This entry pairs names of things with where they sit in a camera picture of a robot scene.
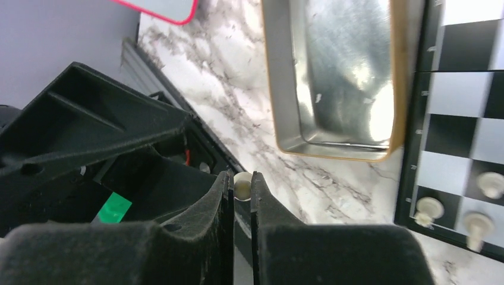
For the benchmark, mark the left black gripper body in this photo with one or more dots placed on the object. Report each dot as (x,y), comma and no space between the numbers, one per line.
(156,183)

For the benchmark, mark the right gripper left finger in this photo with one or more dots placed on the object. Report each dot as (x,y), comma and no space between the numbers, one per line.
(194,247)

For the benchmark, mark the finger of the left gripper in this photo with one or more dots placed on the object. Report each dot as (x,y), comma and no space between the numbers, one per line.
(80,118)

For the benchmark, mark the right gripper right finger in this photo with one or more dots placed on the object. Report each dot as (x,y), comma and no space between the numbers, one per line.
(288,251)

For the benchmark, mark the white rook piece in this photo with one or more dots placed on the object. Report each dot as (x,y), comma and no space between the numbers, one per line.
(242,186)

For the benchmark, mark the white bishop piece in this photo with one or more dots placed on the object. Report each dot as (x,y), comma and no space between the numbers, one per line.
(478,226)

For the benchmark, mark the white knight piece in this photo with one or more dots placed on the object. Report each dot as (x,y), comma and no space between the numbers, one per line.
(428,210)

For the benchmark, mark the white board pink rim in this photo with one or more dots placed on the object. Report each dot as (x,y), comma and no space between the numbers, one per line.
(178,12)

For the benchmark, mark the black white chess board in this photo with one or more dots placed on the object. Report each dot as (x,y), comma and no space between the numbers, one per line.
(455,121)

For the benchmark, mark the gold tin tray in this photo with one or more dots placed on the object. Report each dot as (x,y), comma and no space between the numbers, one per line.
(338,77)

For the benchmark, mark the black metal base rail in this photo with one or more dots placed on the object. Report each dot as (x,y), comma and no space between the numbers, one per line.
(140,73)

